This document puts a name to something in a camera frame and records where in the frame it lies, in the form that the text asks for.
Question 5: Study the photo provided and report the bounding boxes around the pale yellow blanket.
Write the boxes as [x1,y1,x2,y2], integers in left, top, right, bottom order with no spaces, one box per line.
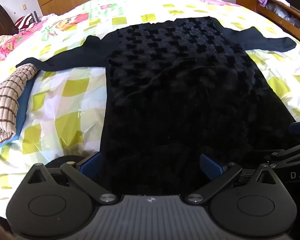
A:
[0,35,13,53]

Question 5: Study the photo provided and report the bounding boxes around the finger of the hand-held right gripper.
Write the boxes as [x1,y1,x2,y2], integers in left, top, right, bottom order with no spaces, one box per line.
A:
[289,120,300,134]
[264,140,300,167]

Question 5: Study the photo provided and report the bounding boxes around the red white striped cloth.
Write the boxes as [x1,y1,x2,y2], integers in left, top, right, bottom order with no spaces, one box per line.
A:
[15,15,36,30]

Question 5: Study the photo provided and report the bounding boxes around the blue folded garment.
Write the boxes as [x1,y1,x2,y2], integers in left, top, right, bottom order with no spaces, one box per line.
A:
[0,77,37,153]

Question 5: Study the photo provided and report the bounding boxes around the yellow-green checked plastic sheet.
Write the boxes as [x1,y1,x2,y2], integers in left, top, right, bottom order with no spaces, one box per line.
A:
[0,0,300,220]

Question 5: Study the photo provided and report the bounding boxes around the beige brown-striped folded garment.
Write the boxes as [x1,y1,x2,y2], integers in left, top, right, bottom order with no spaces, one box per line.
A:
[0,64,40,137]

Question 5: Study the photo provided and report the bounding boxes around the black knit sweater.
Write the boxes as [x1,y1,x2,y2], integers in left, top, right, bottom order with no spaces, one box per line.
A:
[15,16,300,196]

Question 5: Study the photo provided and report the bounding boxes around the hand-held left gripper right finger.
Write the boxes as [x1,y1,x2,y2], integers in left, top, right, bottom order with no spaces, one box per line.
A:
[186,153,282,204]

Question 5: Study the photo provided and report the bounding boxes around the dark wooden headboard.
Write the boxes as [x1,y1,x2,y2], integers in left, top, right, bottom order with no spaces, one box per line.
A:
[0,4,19,44]

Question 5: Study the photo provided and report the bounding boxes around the wooden side cabinet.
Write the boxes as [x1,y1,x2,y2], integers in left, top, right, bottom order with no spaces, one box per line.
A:
[236,0,300,48]

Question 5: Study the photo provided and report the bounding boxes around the pink floral quilt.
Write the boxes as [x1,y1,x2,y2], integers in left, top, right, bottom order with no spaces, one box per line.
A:
[0,0,243,63]

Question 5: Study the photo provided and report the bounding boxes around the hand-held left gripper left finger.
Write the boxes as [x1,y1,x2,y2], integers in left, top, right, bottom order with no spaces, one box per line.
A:
[27,151,117,204]

